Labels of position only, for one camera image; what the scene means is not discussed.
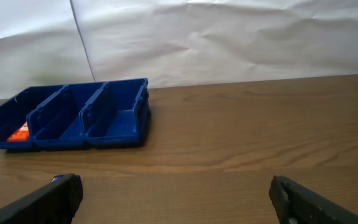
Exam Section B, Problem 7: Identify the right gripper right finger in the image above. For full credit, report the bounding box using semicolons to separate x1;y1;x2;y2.
268;175;358;224

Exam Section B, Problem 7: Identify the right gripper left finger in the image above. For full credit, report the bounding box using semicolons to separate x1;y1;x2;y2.
0;173;84;224

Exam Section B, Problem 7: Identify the blue tray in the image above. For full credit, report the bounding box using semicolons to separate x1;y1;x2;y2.
0;77;151;151

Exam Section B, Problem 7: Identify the orange candy box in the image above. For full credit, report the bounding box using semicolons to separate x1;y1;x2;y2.
6;121;30;142

